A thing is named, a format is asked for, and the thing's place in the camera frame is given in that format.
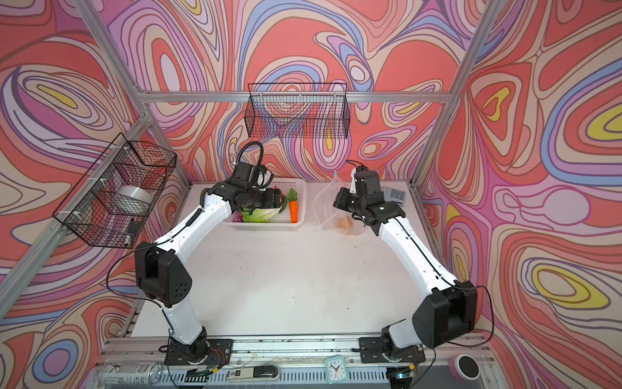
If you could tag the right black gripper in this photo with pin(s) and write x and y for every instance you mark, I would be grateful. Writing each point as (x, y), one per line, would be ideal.
(341, 198)

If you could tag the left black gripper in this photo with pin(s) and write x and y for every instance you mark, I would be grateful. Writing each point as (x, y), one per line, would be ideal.
(273, 200)

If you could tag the orange carrot toy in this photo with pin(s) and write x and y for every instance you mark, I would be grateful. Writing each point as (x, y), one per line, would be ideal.
(293, 205)

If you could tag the clear zip top bag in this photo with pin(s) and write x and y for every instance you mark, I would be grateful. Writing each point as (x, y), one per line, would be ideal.
(327, 215)

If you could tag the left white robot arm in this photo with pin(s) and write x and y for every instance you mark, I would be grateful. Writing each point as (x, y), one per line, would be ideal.
(161, 271)

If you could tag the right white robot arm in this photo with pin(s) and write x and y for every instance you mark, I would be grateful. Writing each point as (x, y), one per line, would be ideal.
(446, 306)

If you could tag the green lettuce cabbage toy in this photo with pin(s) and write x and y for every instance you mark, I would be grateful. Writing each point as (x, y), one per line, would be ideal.
(260, 215)

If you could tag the white plastic perforated basket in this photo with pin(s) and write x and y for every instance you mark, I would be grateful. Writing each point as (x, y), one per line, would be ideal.
(279, 219)

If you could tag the purple red onion toy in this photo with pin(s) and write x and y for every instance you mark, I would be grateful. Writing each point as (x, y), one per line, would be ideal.
(238, 218)

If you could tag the grey calculator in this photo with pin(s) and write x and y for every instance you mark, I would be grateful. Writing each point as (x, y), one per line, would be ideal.
(394, 195)

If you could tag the silver tape roll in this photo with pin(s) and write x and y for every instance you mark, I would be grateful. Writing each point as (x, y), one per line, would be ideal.
(132, 200)

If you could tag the small teal alarm clock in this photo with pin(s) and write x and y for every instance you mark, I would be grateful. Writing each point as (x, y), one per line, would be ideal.
(336, 370)

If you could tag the black white remote device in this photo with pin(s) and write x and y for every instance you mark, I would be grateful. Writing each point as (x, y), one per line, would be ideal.
(254, 373)

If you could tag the green circuit board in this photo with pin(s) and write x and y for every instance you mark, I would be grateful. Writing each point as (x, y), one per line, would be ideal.
(194, 376)

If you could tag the silver drink can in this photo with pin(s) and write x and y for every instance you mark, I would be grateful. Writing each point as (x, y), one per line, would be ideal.
(139, 374)

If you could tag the black wire basket back wall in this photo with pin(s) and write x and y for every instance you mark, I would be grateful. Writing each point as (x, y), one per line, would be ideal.
(305, 110)

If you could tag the black wire basket wall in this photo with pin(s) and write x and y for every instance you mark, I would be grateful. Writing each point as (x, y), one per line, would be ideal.
(89, 213)
(305, 110)

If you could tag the black wire basket left wall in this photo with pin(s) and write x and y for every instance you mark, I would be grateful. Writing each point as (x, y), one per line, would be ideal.
(89, 213)

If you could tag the aluminium frame post left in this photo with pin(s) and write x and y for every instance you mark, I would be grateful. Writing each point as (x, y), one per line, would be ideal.
(112, 55)

